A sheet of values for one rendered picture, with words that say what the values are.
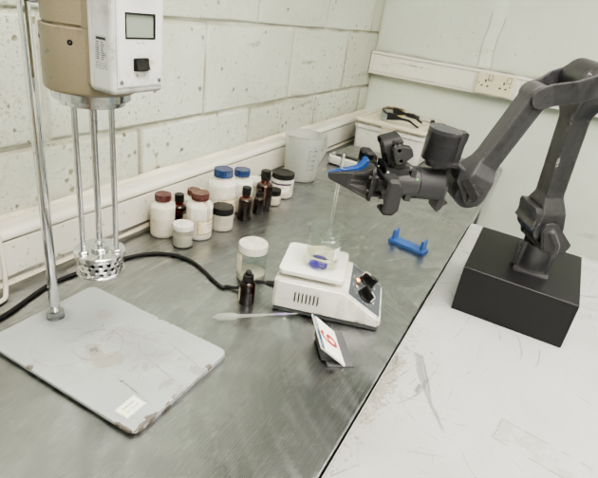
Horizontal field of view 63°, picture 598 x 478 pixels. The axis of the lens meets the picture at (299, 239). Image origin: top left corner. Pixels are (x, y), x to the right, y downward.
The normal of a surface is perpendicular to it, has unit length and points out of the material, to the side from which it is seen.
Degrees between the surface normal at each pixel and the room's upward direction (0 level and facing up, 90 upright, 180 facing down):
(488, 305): 90
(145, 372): 0
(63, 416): 0
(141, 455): 0
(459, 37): 90
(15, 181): 90
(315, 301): 90
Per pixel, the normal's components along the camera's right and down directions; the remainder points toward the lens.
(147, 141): 0.87, 0.31
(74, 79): 0.07, 0.44
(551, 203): 0.08, 0.01
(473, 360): 0.13, -0.89
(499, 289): -0.47, 0.33
